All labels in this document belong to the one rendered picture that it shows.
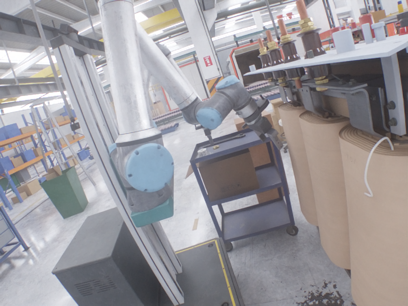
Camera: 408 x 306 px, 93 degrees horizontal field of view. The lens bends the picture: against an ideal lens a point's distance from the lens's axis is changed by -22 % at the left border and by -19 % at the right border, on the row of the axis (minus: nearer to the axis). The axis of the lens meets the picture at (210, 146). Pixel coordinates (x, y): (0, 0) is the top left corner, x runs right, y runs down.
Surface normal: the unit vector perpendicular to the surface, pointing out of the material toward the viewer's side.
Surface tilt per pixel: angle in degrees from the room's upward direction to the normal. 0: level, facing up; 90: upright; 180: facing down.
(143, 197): 70
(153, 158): 95
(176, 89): 101
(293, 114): 90
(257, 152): 90
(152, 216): 90
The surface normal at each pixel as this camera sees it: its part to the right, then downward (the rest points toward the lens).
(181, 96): 0.10, 0.43
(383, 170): -0.87, 0.38
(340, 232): -0.72, 0.40
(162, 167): 0.52, 0.15
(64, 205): 0.28, 0.24
